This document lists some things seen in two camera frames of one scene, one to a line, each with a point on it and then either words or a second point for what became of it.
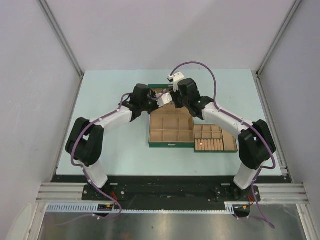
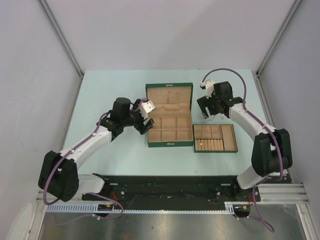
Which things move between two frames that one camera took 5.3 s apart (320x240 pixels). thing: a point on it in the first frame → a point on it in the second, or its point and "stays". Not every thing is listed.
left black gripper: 155,107 → 136,108
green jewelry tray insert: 212,138 stays
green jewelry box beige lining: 169,127 stays
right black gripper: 174,95 → 204,102
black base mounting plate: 120,189 stays
